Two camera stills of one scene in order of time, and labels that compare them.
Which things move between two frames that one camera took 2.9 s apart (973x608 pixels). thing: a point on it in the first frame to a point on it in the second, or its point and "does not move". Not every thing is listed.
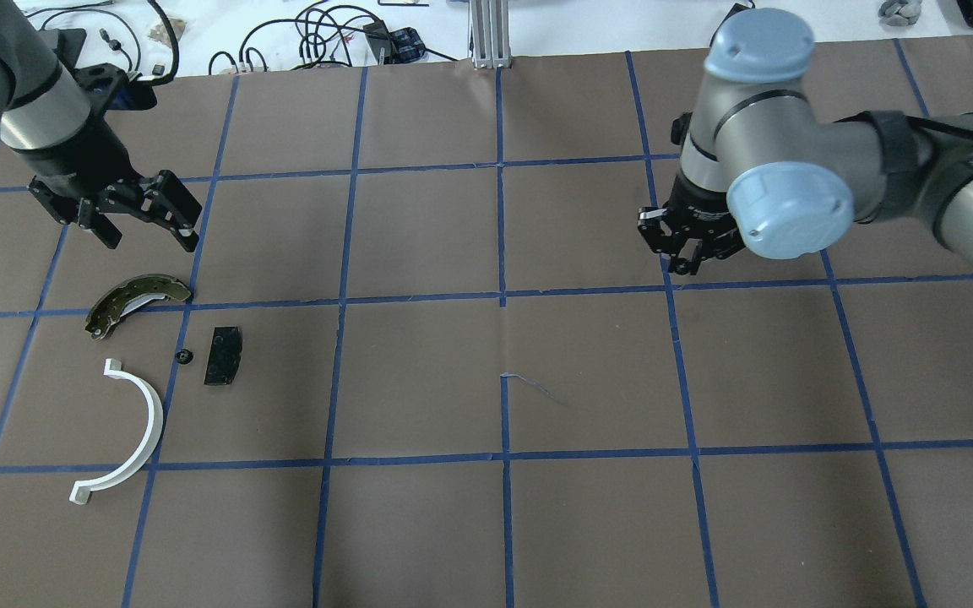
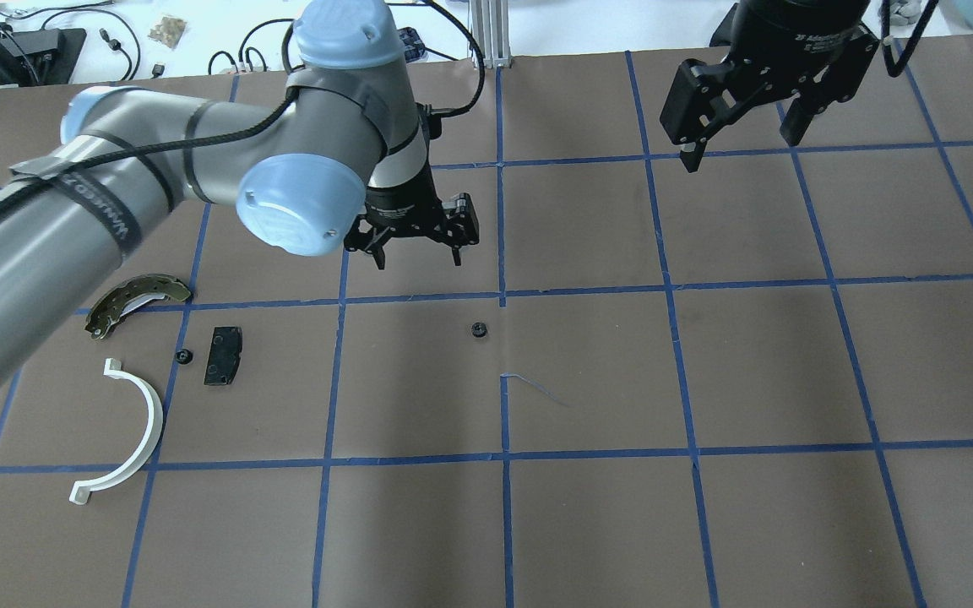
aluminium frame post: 489,31 does not move
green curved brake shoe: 129,295 does not move
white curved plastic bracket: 82,490 does not move
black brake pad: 225,355 does not move
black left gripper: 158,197 to 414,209
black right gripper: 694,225 to 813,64
